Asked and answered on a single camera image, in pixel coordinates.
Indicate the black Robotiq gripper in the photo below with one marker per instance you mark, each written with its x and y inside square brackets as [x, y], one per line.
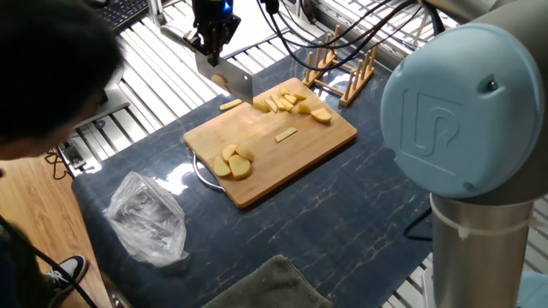
[214, 19]

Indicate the potato half with skin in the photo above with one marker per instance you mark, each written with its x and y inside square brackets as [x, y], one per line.
[219, 80]

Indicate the steel cleaver knife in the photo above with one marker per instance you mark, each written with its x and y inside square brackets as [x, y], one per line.
[237, 83]

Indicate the clear plastic bag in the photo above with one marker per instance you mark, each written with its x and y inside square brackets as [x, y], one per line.
[145, 218]

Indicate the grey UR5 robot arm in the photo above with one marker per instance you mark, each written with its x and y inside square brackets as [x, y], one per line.
[462, 107]

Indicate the white paper pad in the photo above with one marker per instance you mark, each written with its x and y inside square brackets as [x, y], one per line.
[253, 32]

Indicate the small cut potato piece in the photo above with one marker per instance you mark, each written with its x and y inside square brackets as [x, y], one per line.
[287, 104]
[230, 104]
[260, 106]
[303, 108]
[290, 98]
[271, 105]
[299, 96]

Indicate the thin potato slice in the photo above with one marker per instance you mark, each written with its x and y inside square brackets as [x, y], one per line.
[277, 102]
[286, 134]

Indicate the black keyboard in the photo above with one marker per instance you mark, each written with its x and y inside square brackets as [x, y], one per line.
[124, 13]

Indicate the wooden peg rack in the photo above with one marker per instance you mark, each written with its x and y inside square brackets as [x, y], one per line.
[347, 97]

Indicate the wooden cutting board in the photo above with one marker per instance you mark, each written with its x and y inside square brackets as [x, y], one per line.
[299, 162]

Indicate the person's head black hair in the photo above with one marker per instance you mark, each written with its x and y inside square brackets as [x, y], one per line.
[43, 64]

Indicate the dark blue marbled mat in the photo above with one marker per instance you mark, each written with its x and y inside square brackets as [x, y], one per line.
[364, 192]

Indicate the grey-green towel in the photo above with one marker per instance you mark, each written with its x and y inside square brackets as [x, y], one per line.
[274, 286]

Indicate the black and white sneaker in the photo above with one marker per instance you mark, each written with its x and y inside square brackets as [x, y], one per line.
[70, 267]

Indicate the dark green trousers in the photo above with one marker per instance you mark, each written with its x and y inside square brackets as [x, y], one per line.
[21, 278]

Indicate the perforated aluminium plate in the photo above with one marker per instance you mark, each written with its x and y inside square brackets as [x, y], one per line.
[427, 293]

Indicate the short aluminium post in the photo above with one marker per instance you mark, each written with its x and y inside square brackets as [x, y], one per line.
[156, 13]

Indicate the slanted aluminium post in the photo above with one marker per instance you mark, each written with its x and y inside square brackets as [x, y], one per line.
[73, 156]

